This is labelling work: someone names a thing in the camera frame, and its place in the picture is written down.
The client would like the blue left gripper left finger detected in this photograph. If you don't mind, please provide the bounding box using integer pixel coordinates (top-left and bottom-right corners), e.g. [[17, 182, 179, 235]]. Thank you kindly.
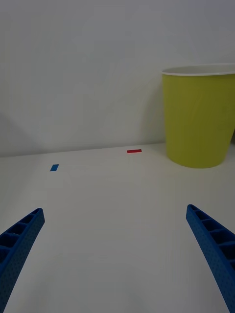
[[0, 207, 46, 313]]

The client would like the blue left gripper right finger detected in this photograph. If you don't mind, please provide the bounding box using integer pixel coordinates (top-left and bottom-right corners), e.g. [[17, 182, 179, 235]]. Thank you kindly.
[[186, 204, 235, 313]]

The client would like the yellow-green plastic bin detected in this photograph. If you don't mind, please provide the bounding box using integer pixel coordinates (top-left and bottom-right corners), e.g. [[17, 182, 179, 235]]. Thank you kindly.
[[161, 63, 235, 169]]

